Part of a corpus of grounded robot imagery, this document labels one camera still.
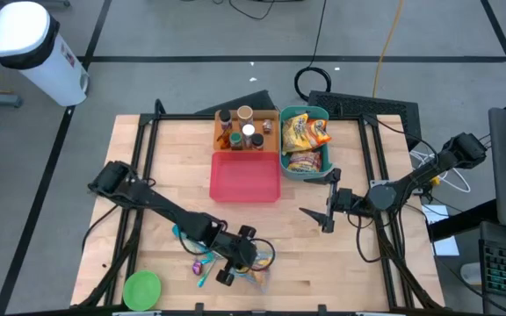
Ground black coiled cable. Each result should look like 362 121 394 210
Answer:
293 0 333 103

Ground teal plastic bin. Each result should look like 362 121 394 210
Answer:
278 104 336 182

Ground white paper sheet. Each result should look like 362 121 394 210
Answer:
420 204 461 258

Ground purple label spice jar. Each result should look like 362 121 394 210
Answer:
217 109 234 132

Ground slim teal utensil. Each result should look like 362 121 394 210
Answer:
197 258 219 290

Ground black floor cable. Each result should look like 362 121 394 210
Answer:
228 0 276 22

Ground orange plastic bin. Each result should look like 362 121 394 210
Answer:
212 109 281 154

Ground blue beef ramen pack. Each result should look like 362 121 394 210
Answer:
230 258 274 294

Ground black table frame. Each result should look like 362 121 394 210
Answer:
70 98 445 316

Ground white computer mouse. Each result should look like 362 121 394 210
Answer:
459 262 482 286

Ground tan lid seasoning jar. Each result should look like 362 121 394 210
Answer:
236 104 255 128

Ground yellow cable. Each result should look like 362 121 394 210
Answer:
370 0 407 98

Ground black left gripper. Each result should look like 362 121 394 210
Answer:
208 224 259 287

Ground white trash can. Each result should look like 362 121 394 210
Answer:
0 1 90 108

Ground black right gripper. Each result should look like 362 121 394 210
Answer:
299 168 366 234

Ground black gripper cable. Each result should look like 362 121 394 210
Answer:
250 236 277 273
347 210 384 264

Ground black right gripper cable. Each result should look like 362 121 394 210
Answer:
347 210 384 264

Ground white lid spice jar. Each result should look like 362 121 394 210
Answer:
242 123 257 148

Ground white cable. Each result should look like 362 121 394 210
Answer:
409 148 473 194

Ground green plastic plate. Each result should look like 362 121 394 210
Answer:
122 269 163 312

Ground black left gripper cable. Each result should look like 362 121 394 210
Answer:
250 236 277 273

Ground pink plastic bin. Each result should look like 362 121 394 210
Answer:
208 151 282 204

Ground yellow ramen pack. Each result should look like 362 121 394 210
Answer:
281 112 314 154

